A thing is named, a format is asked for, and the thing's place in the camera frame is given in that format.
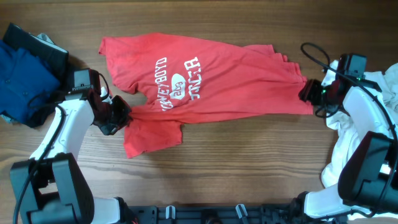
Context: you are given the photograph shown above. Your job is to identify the red printed t-shirt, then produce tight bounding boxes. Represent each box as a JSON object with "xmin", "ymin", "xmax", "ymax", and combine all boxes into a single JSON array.
[{"xmin": 98, "ymin": 33, "xmax": 313, "ymax": 158}]

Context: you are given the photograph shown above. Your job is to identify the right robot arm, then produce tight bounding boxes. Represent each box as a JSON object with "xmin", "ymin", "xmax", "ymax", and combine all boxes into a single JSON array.
[{"xmin": 299, "ymin": 54, "xmax": 397, "ymax": 221}]

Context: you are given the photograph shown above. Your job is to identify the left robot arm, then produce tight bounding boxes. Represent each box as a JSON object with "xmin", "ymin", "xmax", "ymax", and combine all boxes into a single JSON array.
[{"xmin": 10, "ymin": 68, "xmax": 137, "ymax": 223}]

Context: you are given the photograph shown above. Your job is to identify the white t-shirt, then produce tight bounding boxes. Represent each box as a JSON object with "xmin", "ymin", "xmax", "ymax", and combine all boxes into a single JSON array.
[{"xmin": 321, "ymin": 64, "xmax": 397, "ymax": 188}]

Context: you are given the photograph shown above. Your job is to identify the black folded garment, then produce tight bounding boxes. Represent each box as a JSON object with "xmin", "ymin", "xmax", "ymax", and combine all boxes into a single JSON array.
[{"xmin": 2, "ymin": 22, "xmax": 88, "ymax": 128}]

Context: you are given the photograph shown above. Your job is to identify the blue folded shirt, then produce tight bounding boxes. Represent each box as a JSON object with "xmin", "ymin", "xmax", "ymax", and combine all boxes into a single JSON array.
[{"xmin": 1, "ymin": 42, "xmax": 60, "ymax": 123}]

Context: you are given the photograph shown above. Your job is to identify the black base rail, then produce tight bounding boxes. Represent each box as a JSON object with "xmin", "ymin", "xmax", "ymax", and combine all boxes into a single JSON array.
[{"xmin": 118, "ymin": 203, "xmax": 315, "ymax": 224}]

